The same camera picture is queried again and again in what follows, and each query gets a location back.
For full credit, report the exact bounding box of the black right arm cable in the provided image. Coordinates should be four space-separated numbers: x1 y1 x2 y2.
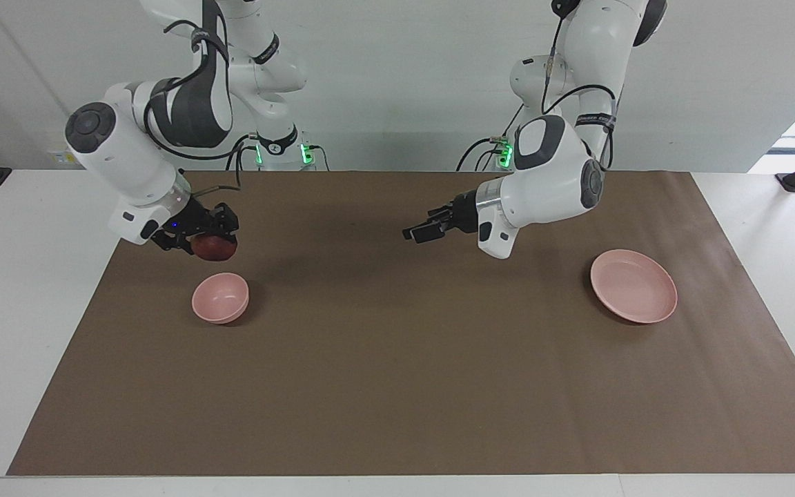
142 19 260 194

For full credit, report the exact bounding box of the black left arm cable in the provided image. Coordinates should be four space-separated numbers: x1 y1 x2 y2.
541 0 622 170

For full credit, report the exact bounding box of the brown table mat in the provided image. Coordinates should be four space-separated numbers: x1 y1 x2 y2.
6 170 795 477

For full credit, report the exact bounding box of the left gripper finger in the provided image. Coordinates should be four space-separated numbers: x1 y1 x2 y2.
410 220 450 244
402 205 455 240

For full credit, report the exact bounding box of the pink plate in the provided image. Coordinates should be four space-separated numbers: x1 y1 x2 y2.
590 249 678 324

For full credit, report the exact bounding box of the black base cable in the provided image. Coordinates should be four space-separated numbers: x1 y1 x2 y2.
456 136 505 172
225 135 260 172

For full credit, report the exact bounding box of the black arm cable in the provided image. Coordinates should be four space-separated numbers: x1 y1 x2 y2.
541 0 622 170
142 19 260 194

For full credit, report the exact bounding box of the dark red apple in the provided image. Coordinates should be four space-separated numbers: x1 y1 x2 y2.
190 234 238 262

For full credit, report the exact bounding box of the pink bowl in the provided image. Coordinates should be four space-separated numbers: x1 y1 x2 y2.
191 272 251 325

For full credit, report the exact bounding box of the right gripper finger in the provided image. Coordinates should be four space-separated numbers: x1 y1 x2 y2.
151 228 197 255
213 202 240 244

